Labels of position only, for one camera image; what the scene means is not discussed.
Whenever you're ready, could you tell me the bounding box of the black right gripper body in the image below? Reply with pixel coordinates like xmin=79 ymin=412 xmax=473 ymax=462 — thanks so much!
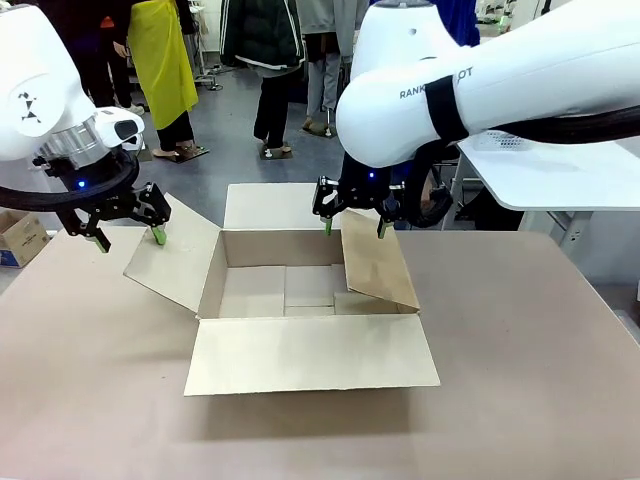
xmin=339 ymin=154 xmax=416 ymax=214

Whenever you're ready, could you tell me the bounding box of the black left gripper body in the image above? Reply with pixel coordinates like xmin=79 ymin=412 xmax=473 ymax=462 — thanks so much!
xmin=54 ymin=185 xmax=151 ymax=237

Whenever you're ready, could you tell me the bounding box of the large brown cardboard box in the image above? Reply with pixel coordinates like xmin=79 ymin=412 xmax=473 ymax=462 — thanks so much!
xmin=123 ymin=182 xmax=442 ymax=398

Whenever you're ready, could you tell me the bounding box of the small printed cardboard box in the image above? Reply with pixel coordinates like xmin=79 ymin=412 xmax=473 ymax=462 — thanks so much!
xmin=0 ymin=208 xmax=52 ymax=269

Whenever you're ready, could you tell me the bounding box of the white gift box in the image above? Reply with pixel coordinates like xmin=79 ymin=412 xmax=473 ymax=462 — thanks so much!
xmin=283 ymin=264 xmax=348 ymax=308
xmin=218 ymin=266 xmax=288 ymax=319

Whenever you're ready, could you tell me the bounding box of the white mesh basket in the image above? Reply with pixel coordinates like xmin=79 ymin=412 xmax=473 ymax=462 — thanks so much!
xmin=471 ymin=130 xmax=532 ymax=152

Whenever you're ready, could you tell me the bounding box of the person with white shoes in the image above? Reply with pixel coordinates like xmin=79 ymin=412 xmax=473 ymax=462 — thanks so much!
xmin=109 ymin=40 xmax=147 ymax=115

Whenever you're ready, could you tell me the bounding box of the person in grey clothes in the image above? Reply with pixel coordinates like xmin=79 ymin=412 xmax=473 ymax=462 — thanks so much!
xmin=296 ymin=0 xmax=372 ymax=137

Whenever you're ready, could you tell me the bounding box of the person in yellow apron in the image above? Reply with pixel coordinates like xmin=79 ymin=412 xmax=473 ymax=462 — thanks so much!
xmin=126 ymin=0 xmax=210 ymax=162

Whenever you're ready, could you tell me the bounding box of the person in black clothes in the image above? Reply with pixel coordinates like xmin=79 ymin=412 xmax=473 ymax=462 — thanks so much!
xmin=37 ymin=0 xmax=132 ymax=109

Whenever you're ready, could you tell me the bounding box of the person in dark striped jacket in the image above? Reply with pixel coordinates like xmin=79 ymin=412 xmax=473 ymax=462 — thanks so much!
xmin=219 ymin=0 xmax=307 ymax=160

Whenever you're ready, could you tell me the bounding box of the white rounded table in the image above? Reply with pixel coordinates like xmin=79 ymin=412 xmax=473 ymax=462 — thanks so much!
xmin=457 ymin=130 xmax=640 ymax=236

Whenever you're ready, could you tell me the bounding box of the person in blue jacket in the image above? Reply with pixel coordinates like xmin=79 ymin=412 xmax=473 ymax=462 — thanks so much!
xmin=438 ymin=0 xmax=482 ymax=49

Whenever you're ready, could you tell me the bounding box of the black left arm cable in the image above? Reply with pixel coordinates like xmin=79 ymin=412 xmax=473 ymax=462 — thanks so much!
xmin=0 ymin=148 xmax=142 ymax=214

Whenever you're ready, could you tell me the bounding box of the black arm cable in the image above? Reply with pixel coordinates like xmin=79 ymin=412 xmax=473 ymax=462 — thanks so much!
xmin=0 ymin=148 xmax=142 ymax=214
xmin=404 ymin=102 xmax=640 ymax=229

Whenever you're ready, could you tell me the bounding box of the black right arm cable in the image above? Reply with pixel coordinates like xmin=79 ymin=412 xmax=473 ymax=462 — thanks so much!
xmin=404 ymin=102 xmax=640 ymax=229

